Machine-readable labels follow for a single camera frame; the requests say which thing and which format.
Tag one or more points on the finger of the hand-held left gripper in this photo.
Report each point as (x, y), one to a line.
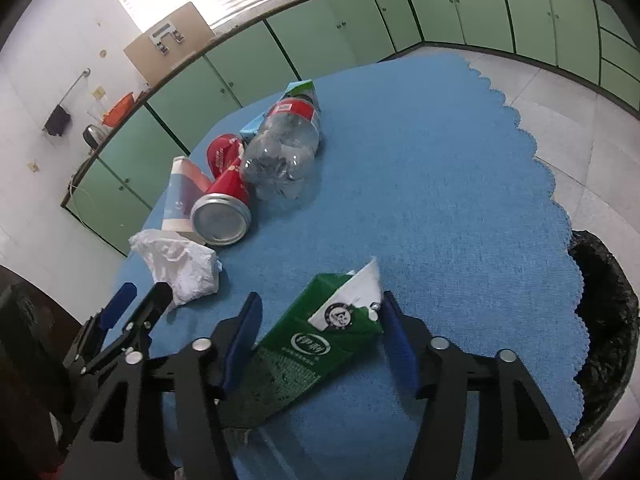
(155, 305)
(120, 302)

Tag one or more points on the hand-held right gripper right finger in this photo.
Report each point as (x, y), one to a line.
(400, 345)

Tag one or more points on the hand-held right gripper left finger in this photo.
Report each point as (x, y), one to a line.
(242, 345)

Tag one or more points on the white tissue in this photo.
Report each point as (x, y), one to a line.
(175, 260)

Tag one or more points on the green milk carton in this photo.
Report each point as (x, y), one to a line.
(300, 350)

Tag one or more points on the blue and pink paper cup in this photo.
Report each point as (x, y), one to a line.
(177, 200)

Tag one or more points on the red soda can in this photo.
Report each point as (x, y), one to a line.
(227, 192)
(220, 152)

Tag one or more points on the clear plastic bottle red label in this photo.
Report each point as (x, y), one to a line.
(285, 150)

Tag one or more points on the trash bin with black liner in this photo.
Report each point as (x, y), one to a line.
(610, 310)

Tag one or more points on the blue drink carton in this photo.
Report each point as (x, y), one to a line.
(300, 89)

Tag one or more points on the blue scalloped tablecloth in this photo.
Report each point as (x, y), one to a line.
(425, 185)

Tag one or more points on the electric kettle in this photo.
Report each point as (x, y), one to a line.
(94, 139)

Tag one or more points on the dark towel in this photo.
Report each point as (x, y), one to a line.
(56, 121)

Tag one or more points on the orange basket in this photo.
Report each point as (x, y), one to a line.
(119, 109)

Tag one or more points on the green base cabinets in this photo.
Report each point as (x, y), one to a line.
(475, 15)

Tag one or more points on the yellow wall socket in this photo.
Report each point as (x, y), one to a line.
(34, 166)
(100, 93)

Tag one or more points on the metal towel rail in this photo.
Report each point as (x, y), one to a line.
(75, 87)

